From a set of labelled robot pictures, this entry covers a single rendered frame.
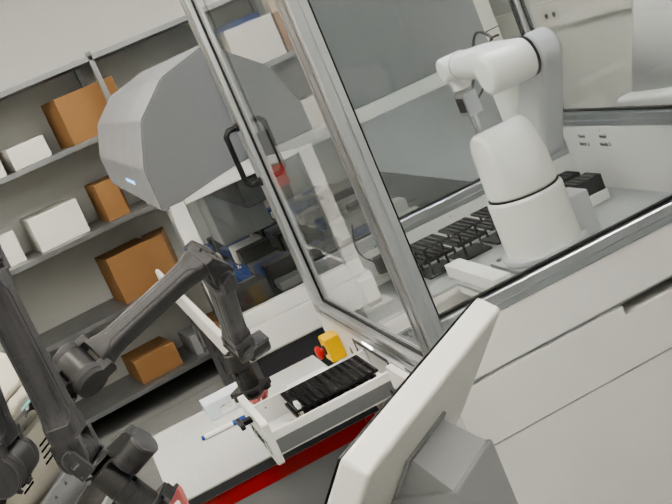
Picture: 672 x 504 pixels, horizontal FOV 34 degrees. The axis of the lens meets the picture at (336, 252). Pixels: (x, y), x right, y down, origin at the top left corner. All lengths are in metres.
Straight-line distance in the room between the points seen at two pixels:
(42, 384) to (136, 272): 4.47
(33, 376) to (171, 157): 1.57
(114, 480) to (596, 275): 1.06
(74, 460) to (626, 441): 1.17
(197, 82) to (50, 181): 3.38
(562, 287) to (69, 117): 4.35
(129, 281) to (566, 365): 4.31
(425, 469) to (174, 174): 1.88
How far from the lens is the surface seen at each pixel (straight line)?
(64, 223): 6.28
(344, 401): 2.60
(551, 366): 2.30
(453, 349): 1.73
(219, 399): 3.26
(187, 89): 3.38
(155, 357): 6.43
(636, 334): 2.39
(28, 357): 1.90
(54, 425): 1.92
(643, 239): 2.37
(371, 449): 1.50
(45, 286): 6.70
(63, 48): 6.75
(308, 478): 2.89
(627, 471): 2.46
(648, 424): 2.45
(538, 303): 2.26
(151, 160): 3.36
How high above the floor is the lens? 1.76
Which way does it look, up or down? 12 degrees down
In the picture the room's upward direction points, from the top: 23 degrees counter-clockwise
